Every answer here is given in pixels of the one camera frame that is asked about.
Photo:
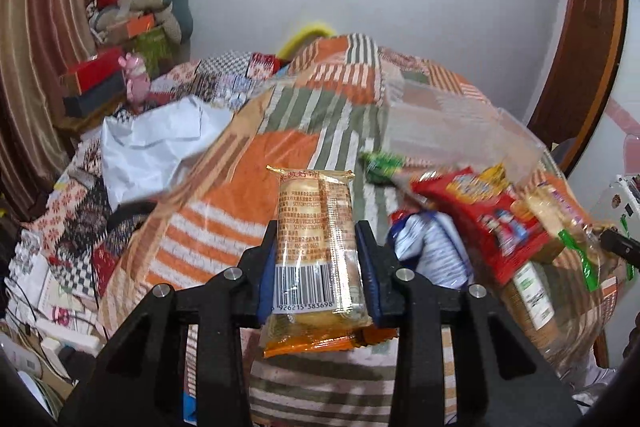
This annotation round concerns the yellow object behind bed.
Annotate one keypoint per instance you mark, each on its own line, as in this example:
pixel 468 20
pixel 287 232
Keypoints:
pixel 307 34

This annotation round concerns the clear plastic storage bin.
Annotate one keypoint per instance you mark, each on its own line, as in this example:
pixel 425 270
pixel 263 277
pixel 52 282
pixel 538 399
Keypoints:
pixel 426 123

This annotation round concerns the blue white snack bag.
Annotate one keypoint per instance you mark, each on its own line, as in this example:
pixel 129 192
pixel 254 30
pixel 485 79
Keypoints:
pixel 428 243

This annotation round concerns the red snack bag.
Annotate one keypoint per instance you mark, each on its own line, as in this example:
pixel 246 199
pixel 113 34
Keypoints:
pixel 498 231

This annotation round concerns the yellow snack packet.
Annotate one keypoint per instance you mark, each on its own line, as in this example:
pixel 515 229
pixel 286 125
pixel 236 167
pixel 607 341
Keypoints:
pixel 496 177

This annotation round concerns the dark box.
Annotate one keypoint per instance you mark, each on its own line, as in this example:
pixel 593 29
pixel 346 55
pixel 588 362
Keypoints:
pixel 83 105

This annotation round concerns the green candy packet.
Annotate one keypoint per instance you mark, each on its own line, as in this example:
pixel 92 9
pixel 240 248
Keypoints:
pixel 379 167

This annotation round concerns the pile of clothes and boxes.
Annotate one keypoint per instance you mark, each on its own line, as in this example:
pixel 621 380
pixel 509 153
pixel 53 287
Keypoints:
pixel 159 30

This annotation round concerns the purple wrapped snack bar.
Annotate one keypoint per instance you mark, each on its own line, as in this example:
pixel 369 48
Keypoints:
pixel 571 209

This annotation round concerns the white appliance with stickers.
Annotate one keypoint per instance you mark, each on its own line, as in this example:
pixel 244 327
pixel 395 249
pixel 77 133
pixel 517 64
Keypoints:
pixel 619 205

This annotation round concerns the clear bag of cookies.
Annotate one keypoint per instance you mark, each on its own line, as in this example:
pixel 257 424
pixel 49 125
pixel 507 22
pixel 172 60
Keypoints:
pixel 559 314

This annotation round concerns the patchwork striped quilt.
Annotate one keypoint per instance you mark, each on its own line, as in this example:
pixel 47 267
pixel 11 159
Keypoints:
pixel 351 132

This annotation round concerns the pink plush toy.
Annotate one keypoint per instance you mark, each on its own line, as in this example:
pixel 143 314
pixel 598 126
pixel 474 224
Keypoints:
pixel 137 79

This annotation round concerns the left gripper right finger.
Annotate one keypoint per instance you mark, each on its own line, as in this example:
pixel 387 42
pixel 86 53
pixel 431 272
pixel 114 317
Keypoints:
pixel 501 378

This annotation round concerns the white plastic bag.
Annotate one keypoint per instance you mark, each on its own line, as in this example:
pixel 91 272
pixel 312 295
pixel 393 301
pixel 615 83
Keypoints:
pixel 152 153

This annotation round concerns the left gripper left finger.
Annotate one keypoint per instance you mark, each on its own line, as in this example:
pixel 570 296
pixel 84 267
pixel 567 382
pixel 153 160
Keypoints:
pixel 138 379

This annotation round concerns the striped red curtain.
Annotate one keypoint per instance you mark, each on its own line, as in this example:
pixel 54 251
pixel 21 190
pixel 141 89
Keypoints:
pixel 40 40

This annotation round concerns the wooden door frame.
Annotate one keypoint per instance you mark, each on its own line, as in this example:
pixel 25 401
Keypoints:
pixel 580 78

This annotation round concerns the cracker block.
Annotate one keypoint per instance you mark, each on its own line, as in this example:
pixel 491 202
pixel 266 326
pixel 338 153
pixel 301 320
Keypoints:
pixel 549 214

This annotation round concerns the red box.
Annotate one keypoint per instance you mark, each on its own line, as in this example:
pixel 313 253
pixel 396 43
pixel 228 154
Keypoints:
pixel 84 76

